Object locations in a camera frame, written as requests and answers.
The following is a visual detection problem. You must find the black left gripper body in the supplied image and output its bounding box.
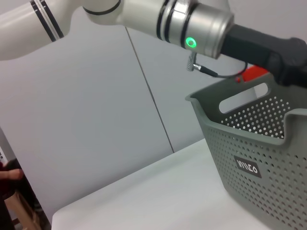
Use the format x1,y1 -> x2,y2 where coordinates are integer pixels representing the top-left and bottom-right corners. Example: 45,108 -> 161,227
222,23 -> 307,89

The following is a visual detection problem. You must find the bystander bare hand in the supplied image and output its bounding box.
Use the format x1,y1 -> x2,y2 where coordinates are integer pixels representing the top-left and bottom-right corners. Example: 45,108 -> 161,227
0,168 -> 25,180

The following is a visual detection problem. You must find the bystander in dark clothes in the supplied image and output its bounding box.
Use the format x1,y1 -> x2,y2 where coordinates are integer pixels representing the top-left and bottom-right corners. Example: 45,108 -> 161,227
0,158 -> 27,230

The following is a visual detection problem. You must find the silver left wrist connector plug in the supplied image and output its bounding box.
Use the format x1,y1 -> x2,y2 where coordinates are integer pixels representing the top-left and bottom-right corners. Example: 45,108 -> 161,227
186,52 -> 218,77

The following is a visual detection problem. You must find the dark left wrist cable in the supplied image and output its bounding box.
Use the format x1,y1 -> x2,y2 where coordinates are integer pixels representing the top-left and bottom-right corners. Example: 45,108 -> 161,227
215,61 -> 249,79

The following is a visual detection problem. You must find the grey perforated storage bin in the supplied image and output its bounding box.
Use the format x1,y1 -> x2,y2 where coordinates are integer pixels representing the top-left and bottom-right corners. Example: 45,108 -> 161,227
184,71 -> 307,230

